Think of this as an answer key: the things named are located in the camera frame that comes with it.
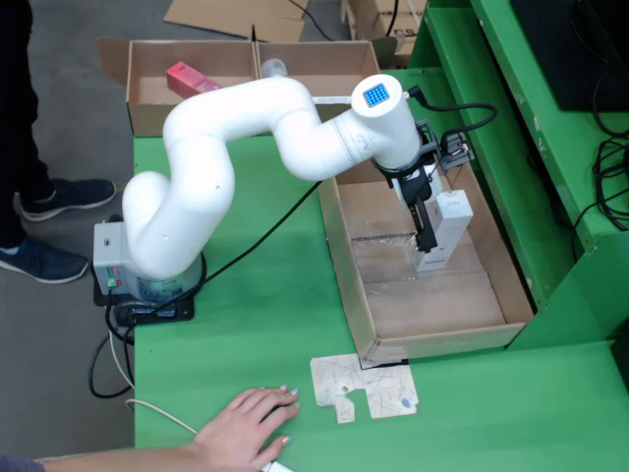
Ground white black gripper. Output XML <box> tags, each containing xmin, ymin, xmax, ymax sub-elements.
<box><xmin>380</xmin><ymin>161</ymin><xmax>443</xmax><ymax>255</ymax></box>

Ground white tall product box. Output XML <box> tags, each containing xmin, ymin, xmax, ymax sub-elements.
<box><xmin>416</xmin><ymin>189</ymin><xmax>475</xmax><ymax>273</ymax></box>

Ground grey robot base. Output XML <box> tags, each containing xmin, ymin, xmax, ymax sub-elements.
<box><xmin>92</xmin><ymin>220</ymin><xmax>207</xmax><ymax>302</ymax></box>

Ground person's left forearm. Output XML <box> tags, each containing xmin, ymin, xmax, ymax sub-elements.
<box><xmin>36</xmin><ymin>440</ymin><xmax>202</xmax><ymax>472</ymax></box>

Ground shallow cardboard tray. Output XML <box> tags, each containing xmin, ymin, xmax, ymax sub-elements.
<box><xmin>317</xmin><ymin>156</ymin><xmax>536</xmax><ymax>365</ymax></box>

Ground large printed cardboard box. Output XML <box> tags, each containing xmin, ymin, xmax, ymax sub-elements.
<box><xmin>343</xmin><ymin>0</ymin><xmax>429</xmax><ymax>69</ymax></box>

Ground pink red product box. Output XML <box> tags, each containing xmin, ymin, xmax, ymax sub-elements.
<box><xmin>165</xmin><ymin>60</ymin><xmax>222</xmax><ymax>97</ymax></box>

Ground divided cardboard box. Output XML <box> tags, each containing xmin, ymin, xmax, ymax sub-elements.
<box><xmin>96</xmin><ymin>36</ymin><xmax>398</xmax><ymax>138</ymax></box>

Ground person's left hand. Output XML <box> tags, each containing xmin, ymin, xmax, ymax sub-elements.
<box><xmin>189</xmin><ymin>385</ymin><xmax>302</xmax><ymax>471</ymax></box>

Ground green metal shelf rack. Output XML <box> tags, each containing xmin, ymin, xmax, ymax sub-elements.
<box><xmin>407</xmin><ymin>0</ymin><xmax>629</xmax><ymax>353</ymax></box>

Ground scribbled white paper piece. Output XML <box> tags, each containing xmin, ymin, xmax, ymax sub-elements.
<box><xmin>309</xmin><ymin>352</ymin><xmax>420</xmax><ymax>425</ymax></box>

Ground white bottle teal label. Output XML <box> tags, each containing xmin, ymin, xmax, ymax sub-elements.
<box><xmin>260</xmin><ymin>57</ymin><xmax>289</xmax><ymax>80</ymax></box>

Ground dark blue sneaker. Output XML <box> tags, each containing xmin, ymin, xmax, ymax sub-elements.
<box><xmin>19</xmin><ymin>179</ymin><xmax>118</xmax><ymax>222</ymax></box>
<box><xmin>0</xmin><ymin>235</ymin><xmax>90</xmax><ymax>285</ymax></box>

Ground person's black trousers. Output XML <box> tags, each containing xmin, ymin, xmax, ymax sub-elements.
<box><xmin>0</xmin><ymin>0</ymin><xmax>56</xmax><ymax>250</ymax></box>

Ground grey purple sleeve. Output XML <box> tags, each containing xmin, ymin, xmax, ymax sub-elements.
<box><xmin>0</xmin><ymin>454</ymin><xmax>45</xmax><ymax>472</ymax></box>

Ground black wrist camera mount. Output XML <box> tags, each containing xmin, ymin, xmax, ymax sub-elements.
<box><xmin>416</xmin><ymin>122</ymin><xmax>476</xmax><ymax>173</ymax></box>

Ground short black wrist cable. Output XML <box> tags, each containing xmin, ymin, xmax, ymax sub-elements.
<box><xmin>403</xmin><ymin>86</ymin><xmax>498</xmax><ymax>144</ymax></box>

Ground long black arm cable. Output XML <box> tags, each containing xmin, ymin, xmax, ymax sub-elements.
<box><xmin>128</xmin><ymin>177</ymin><xmax>326</xmax><ymax>324</ymax></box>

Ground black coiled cables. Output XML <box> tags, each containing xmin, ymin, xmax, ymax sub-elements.
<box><xmin>571</xmin><ymin>137</ymin><xmax>629</xmax><ymax>247</ymax></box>

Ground black monitor cable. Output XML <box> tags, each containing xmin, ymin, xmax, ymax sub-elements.
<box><xmin>591</xmin><ymin>58</ymin><xmax>629</xmax><ymax>140</ymax></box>

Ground thin black floor cable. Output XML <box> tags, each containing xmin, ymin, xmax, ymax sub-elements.
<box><xmin>287</xmin><ymin>0</ymin><xmax>331</xmax><ymax>41</ymax></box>

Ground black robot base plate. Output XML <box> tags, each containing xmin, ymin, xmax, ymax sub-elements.
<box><xmin>92</xmin><ymin>279</ymin><xmax>197</xmax><ymax>326</ymax></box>

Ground thin white cable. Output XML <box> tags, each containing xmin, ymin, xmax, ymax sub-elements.
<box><xmin>108</xmin><ymin>328</ymin><xmax>199</xmax><ymax>437</ymax></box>

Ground thick black floor cable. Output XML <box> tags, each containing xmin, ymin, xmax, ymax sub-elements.
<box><xmin>87</xmin><ymin>302</ymin><xmax>137</xmax><ymax>399</ymax></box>

